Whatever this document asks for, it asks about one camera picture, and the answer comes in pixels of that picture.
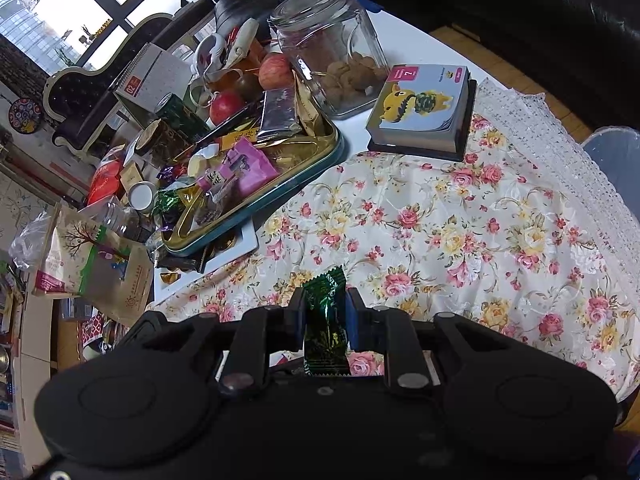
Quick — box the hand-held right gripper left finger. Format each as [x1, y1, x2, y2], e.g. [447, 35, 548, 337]
[125, 287, 307, 397]

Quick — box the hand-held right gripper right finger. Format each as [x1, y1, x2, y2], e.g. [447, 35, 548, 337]
[346, 287, 506, 396]

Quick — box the green foil snack packet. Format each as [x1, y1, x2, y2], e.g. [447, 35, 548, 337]
[301, 266, 352, 377]

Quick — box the floral tablecloth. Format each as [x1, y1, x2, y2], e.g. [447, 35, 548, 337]
[160, 77, 640, 403]

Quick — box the pink snack packet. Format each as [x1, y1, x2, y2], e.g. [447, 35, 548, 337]
[227, 137, 281, 197]

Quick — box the gold tin tray teal rim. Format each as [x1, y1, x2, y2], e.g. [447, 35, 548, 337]
[161, 102, 347, 259]

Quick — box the kraft paper pouch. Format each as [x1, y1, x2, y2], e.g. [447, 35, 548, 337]
[31, 204, 156, 328]

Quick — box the small clear glass jar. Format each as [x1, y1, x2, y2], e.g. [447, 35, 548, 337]
[92, 195, 157, 246]

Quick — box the thick picture book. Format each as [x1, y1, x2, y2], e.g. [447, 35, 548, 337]
[366, 63, 479, 163]

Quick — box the green can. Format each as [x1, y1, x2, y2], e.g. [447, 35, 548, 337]
[154, 92, 211, 147]

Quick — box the brown round fruit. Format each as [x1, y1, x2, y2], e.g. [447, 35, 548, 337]
[234, 72, 264, 102]

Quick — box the yellow red apple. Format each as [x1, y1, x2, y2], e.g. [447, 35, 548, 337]
[257, 52, 297, 90]

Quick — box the white low cabinet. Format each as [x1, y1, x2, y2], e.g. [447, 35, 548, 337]
[10, 292, 71, 466]

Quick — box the white plastic bag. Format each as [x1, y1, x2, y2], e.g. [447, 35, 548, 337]
[9, 211, 57, 272]

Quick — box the white desk calendar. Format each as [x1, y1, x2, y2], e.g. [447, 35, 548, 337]
[112, 42, 195, 126]

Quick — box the large glass jar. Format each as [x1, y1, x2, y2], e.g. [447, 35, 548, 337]
[269, 0, 392, 120]

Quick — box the black chaise lounge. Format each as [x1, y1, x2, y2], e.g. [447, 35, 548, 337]
[42, 12, 177, 155]

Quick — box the colourful decorative plate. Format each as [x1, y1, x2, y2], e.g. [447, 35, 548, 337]
[7, 97, 47, 136]

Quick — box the black leather sofa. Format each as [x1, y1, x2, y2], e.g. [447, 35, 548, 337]
[345, 0, 640, 133]

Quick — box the window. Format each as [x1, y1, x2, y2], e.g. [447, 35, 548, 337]
[0, 0, 213, 78]

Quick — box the white flat frame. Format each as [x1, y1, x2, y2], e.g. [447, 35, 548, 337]
[151, 220, 260, 307]

